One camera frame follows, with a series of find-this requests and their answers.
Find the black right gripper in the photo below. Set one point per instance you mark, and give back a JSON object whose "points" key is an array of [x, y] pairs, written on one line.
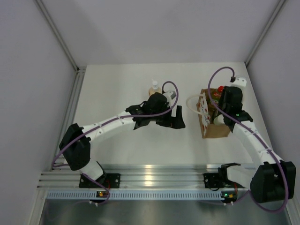
{"points": [[222, 96]]}

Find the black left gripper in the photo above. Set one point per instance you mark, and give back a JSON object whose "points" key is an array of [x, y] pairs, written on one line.
{"points": [[176, 122]]}

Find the cream pump soap bottle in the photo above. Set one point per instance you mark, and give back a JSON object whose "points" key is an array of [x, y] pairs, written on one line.
{"points": [[155, 88]]}

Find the burlap canvas bag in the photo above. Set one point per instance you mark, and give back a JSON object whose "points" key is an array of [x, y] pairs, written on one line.
{"points": [[207, 125]]}

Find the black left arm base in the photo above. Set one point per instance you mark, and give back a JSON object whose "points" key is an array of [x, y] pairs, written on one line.
{"points": [[112, 180]]}

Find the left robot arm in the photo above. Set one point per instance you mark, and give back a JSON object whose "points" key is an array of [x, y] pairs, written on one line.
{"points": [[77, 141]]}

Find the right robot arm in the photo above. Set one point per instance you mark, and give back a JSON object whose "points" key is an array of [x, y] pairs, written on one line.
{"points": [[273, 179]]}

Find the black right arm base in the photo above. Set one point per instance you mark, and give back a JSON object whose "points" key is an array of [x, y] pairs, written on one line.
{"points": [[212, 181]]}

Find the yellow dish soap bottle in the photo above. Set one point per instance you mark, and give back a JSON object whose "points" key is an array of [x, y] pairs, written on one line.
{"points": [[216, 93]]}

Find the green dish soap bottle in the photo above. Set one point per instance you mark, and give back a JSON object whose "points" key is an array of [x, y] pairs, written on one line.
{"points": [[212, 104]]}

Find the white capped bottle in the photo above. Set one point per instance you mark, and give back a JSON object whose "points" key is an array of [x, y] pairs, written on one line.
{"points": [[219, 120]]}

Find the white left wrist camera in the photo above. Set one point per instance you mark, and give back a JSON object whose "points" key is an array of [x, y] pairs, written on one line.
{"points": [[170, 96]]}

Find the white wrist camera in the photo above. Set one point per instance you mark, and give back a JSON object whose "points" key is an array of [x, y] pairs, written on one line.
{"points": [[170, 96], [238, 81]]}

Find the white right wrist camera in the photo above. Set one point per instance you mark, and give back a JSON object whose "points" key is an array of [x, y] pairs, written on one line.
{"points": [[238, 81]]}

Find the white rope bag handle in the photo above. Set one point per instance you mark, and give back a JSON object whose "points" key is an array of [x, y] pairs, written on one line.
{"points": [[188, 104]]}

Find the aluminium mounting rail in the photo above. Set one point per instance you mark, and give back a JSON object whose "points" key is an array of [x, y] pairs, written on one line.
{"points": [[136, 176]]}

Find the grey slotted cable duct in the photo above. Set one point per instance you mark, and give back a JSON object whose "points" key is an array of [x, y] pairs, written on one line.
{"points": [[142, 195]]}

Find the left aluminium frame post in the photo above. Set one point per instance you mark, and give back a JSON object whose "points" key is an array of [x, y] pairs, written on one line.
{"points": [[45, 13]]}

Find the aluminium frame post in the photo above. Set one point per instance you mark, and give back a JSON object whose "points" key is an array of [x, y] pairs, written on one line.
{"points": [[45, 13], [280, 4]]}

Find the right aluminium frame post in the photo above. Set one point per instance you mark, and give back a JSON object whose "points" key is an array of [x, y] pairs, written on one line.
{"points": [[280, 4]]}

